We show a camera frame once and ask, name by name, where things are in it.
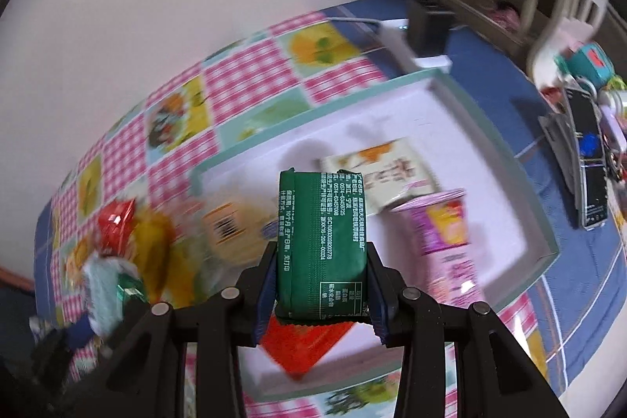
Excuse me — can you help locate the black charger on power strip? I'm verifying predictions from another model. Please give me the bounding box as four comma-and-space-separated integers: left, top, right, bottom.
377, 19, 452, 73

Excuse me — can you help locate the pink snack packet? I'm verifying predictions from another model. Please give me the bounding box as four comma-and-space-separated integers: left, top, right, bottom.
389, 189, 486, 308

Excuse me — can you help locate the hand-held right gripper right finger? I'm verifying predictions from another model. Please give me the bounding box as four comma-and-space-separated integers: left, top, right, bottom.
365, 242, 569, 418

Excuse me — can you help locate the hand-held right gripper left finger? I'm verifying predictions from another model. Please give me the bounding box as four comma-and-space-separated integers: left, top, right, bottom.
69, 242, 280, 418

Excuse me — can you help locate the brown wooden board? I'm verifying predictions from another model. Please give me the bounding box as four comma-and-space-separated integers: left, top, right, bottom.
0, 265, 35, 292

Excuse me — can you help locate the dark green snack packet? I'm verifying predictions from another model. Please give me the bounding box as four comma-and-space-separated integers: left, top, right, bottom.
274, 168, 370, 326

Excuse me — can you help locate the pale purple toy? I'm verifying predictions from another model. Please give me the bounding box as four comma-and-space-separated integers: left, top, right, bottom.
600, 107, 627, 154

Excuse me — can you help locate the green and white snack packet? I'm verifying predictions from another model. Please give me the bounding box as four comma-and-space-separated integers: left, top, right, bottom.
81, 254, 148, 335

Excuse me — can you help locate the yellow translucent snack packet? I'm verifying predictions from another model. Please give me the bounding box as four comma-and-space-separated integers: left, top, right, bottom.
127, 207, 216, 306

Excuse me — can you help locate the white jar with green band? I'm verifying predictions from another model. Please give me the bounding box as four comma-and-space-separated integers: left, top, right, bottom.
600, 89, 627, 116

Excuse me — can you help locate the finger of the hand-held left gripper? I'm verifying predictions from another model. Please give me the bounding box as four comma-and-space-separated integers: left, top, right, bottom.
29, 327, 69, 382

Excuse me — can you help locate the red snack packet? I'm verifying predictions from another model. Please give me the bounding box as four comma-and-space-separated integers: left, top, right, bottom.
95, 197, 138, 257

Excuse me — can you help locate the white tray with teal rim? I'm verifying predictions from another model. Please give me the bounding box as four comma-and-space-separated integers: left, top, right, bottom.
188, 68, 559, 402

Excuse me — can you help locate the orange-red snack packet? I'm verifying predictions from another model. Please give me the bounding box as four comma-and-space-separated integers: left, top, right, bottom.
259, 315, 358, 382

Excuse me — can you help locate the black smartphone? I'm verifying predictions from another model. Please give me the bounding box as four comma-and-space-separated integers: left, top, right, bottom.
563, 87, 609, 230

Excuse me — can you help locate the cream orange snack packet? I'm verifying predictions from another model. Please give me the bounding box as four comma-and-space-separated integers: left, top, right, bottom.
201, 195, 280, 267

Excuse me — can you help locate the pink item on rack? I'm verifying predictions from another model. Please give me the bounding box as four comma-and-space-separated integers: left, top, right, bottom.
490, 7, 521, 30

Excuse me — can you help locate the white black-print snack packet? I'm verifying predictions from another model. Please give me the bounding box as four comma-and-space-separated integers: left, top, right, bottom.
321, 138, 439, 217

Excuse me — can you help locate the white power strip cable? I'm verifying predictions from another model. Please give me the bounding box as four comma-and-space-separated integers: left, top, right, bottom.
328, 15, 382, 28

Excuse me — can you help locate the teal toy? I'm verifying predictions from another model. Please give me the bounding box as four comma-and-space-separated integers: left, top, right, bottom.
561, 43, 615, 90

